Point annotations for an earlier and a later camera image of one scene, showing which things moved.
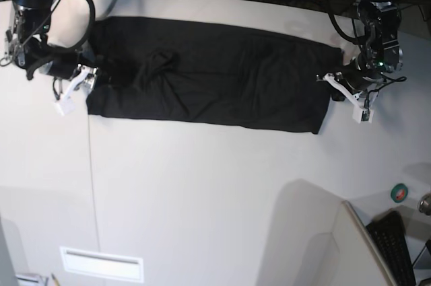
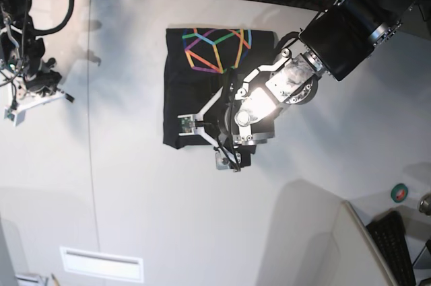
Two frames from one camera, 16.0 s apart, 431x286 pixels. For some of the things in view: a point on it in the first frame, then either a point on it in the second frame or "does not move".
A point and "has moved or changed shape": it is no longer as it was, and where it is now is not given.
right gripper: [359, 73] -> [226, 125]
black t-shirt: [209, 73] has moved or changed shape
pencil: [56, 281] does not move
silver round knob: [424, 204] does not move
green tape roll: [399, 193] does not move
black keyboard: [389, 233] does not move
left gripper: [64, 66] -> [44, 82]
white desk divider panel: [360, 262] does not move
